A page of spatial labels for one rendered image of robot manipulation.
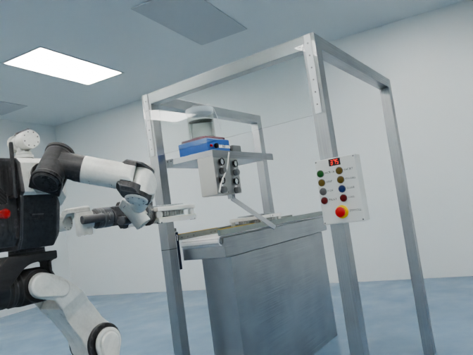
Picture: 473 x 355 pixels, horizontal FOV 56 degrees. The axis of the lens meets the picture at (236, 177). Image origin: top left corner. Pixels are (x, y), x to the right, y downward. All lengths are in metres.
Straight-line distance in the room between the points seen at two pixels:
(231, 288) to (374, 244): 3.23
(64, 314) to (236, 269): 1.02
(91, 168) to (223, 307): 1.27
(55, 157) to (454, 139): 4.46
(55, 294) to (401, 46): 4.69
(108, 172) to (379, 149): 4.25
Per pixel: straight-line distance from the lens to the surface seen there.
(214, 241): 2.29
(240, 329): 2.46
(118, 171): 1.48
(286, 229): 2.85
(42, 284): 1.66
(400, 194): 2.92
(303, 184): 5.61
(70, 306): 1.74
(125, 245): 7.17
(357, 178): 1.76
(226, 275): 2.43
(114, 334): 1.83
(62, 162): 1.51
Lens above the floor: 0.99
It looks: 5 degrees up
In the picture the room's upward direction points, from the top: 8 degrees counter-clockwise
